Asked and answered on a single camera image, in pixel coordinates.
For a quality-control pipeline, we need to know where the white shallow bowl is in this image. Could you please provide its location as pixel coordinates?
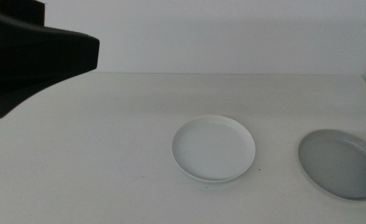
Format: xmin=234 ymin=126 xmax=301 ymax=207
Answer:
xmin=170 ymin=114 xmax=257 ymax=182

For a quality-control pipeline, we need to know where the grey shallow bowl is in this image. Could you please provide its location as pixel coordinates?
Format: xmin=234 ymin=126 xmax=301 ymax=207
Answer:
xmin=298 ymin=128 xmax=366 ymax=202

